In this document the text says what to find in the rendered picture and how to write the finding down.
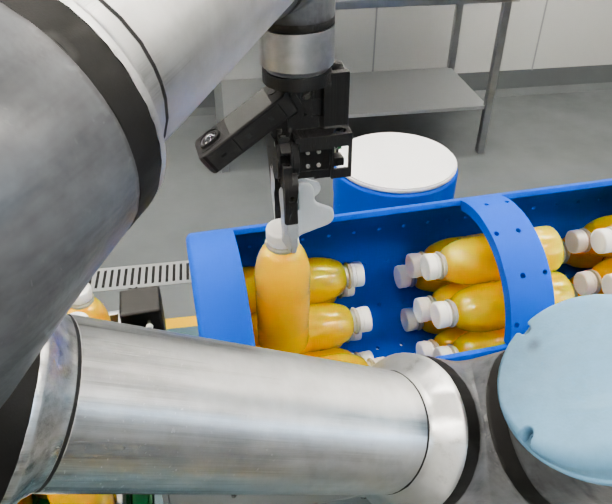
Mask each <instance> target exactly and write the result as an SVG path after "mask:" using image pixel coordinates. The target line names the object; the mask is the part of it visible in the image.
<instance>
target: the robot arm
mask: <svg viewBox="0 0 612 504"><path fill-rule="evenodd" d="M257 41H258V42H259V61H260V65H261V66H262V81H263V83H264V84H265V85H266V86H265V87H264V88H262V89H261V90H260V91H258V92H257V93H256V94H255V95H253V96H252V97H251V98H249V99H248V100H247V101H246V102H244V103H243V104H242V105H240V106H239V107H238V108H237V109H235V110H234V111H233V112H231V113H230V114H229V115H228V116H226V117H225V118H224V119H222V120H221V121H220V122H219V123H217V124H216V125H215V126H213V127H212V128H211V129H209V130H208V131H206V132H205V133H204V134H203V135H202V136H201V137H199V138H198V139H197V140H196V142H195V147H196V150H197V153H198V157H199V160H200V161H201V162H202V163H203V164H204V165H205V166H206V167H207V168H208V169H209V170H210V171H211V172H213V173H217V172H219V171H220V170H221V169H223V168H224V167H225V166H227V165H228V164H229V163H231V162H232V161H233V160H234V159H236V158H237V157H238V156H240V155H241V154H242V153H244V152H245V151H246V150H248V149H249V148H250V147H251V146H253V145H254V144H255V143H257V142H258V141H259V140H261V139H262V138H263V137H265V136H266V147H267V154H268V162H269V174H270V185H271V193H272V202H273V210H274V218H275V219H278V218H281V228H282V242H283V243H284V244H285V246H286V247H287V248H288V250H289V251H290V253H296V251H297V246H298V238H299V236H301V235H302V234H305V233H307V232H310V231H312V230H315V229H317V228H320V227H323V226H325V225H328V224H329V223H331V221H332V220H333V218H334V211H333V209H332V208H331V207H330V206H327V205H324V204H321V203H318V202H316V200H315V196H316V195H318V193H319V192H320V190H321V186H320V183H319V182H317V181H314V180H311V179H307V178H309V177H314V179H317V178H325V177H330V178H331V179H334V178H342V177H350V176H351V167H352V141H353V132H352V131H351V129H350V128H349V126H348V117H349V87H350V71H349V70H348V69H347V68H344V64H343V63H342V61H341V60H334V57H335V0H0V504H17V503H18V502H19V501H20V500H21V499H23V498H25V497H27V496H29V495H30V494H167V495H364V496H365V497H366V498H367V499H368V500H369V501H370V502H371V503H372V504H612V294H592V295H584V296H579V297H574V298H571V299H567V300H564V301H561V302H559V303H557V304H554V305H552V306H550V307H548V308H546V309H545V310H543V311H541V312H540V313H538V314H537V315H535V316H534V317H533V318H531V319H530V320H529V321H528V325H529V326H530V327H529V328H528V330H527V331H526V332H525V333H524V334H523V335H522V334H520V333H516V335H515V336H514V337H513V338H512V340H511V341H510V343H509V345H508V346H507V348H506V350H503V351H500V352H496V353H492V354H488V355H485V356H481V357H477V358H473V359H469V360H462V361H451V360H445V359H440V358H436V357H431V356H425V355H421V354H416V353H404V352H403V353H395V354H392V355H389V356H387V357H385V358H383V359H381V360H380V361H378V362H377V363H375V364H374V365H373V366H372V367H370V366H364V365H359V364H353V363H347V362H342V361H336V360H330V359H324V358H319V357H313V356H307V355H302V354H296V353H290V352H284V351H279V350H273V349H267V348H262V347H256V346H250V345H244V344H239V343H233V342H227V341H222V340H216V339H210V338H204V337H199V336H193V335H187V334H182V333H176V332H170V331H164V330H159V329H153V328H147V327H142V326H136V325H130V324H124V323H119V322H113V321H107V320H102V319H96V318H90V317H84V316H79V315H73V314H67V313H68V311H69V310H70V308H71V307H72V306H73V304H74V303H75V301H76V300H77V298H78V297H79V296H80V294H81V293H82V291H83V290H84V288H85V287H86V285H87V284H88V283H89V281H90V280H91V278H92V277H93V275H94V274H95V273H96V271H97V270H98V269H99V267H100V266H101V265H102V264H103V262H104V261H105V260H106V258H107V257H108V256H109V254H110V253H111V252H112V250H113V249H114V248H115V246H116V245H117V244H118V242H119V241H120V240H121V238H122V237H123V236H124V234H125V233H126V232H127V231H128V229H130V227H131V226H132V225H133V224H134V223H135V221H136V220H137V219H138V218H139V217H140V215H141V214H142V213H143V212H144V211H145V210H146V208H147V207H148V206H149V205H150V203H151V202H152V201H153V199H154V198H155V196H156V195H157V193H158V192H159V189H160V187H161V184H162V182H163V179H164V173H165V168H166V148H165V142H166V141H167V140H168V139H169V137H170V136H171V135H172V134H173V133H174V132H175V131H176V130H177V129H178V128H179V126H180V125H181V124H182V123H183V122H184V121H185V120H186V119H187V118H188V117H189V116H190V114H191V113H192V112H193V111H194V110H195V109H196V108H197V107H198V106H199V105H200V103H201V102H202V101H203V100H204V99H205V98H206V97H207V96H208V95H209V94H210V92H211V91H212V90H213V89H214V88H215V87H216V86H217V85H218V84H219V83H220V82H221V80H222V79H223V78H224V77H225V76H226V75H227V74H228V73H229V72H230V71H231V69H232V68H233V67H234V66H235V65H236V64H237V63H238V62H239V61H240V60H241V58H242V57H243V56H244V55H245V54H246V53H247V52H248V51H249V50H250V49H251V48H252V46H253V45H254V44H255V43H256V42H257ZM339 131H341V132H339ZM342 131H343V132H342ZM342 146H348V166H347V167H339V168H334V166H341V165H344V157H343V156H342V154H341V153H340V152H339V149H341V147H342Z"/></svg>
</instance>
